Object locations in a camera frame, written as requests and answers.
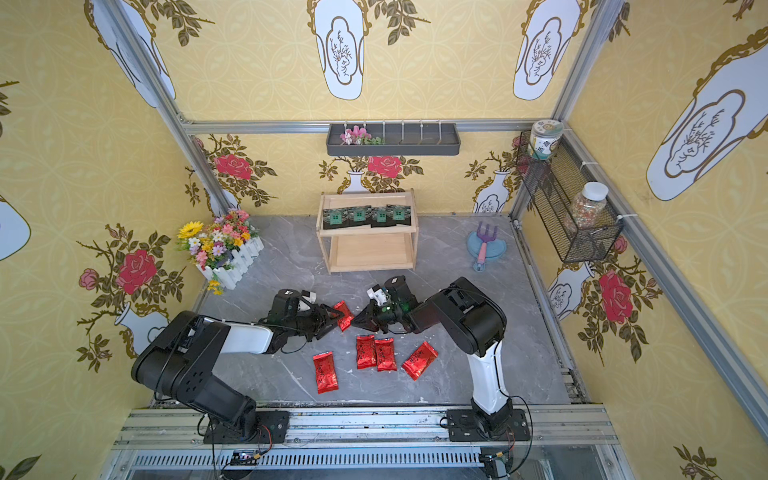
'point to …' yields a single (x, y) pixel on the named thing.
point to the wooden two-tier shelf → (368, 230)
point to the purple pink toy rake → (485, 237)
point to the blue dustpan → (494, 248)
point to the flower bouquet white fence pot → (222, 249)
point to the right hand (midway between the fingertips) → (358, 315)
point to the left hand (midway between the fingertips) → (334, 315)
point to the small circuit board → (243, 458)
